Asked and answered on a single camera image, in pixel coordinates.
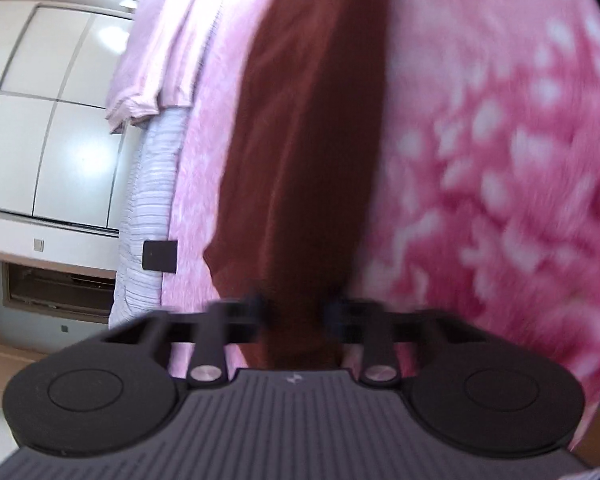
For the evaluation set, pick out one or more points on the striped bed sheet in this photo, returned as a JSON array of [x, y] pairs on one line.
[[147, 210]]

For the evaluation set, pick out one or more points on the pink patterned blanket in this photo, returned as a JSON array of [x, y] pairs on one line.
[[480, 170]]

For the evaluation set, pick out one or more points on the black rectangular tag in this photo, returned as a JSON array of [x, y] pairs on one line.
[[159, 256]]

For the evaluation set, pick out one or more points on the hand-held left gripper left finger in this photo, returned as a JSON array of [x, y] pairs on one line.
[[252, 310]]

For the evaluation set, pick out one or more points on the dark red garment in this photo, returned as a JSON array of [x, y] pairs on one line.
[[305, 160]]

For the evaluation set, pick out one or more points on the light pink garment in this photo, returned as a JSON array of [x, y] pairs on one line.
[[165, 45]]

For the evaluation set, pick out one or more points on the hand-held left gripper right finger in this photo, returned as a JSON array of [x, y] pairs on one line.
[[341, 311]]

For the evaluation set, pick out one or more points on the white wardrobe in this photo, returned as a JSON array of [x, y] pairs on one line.
[[45, 120]]

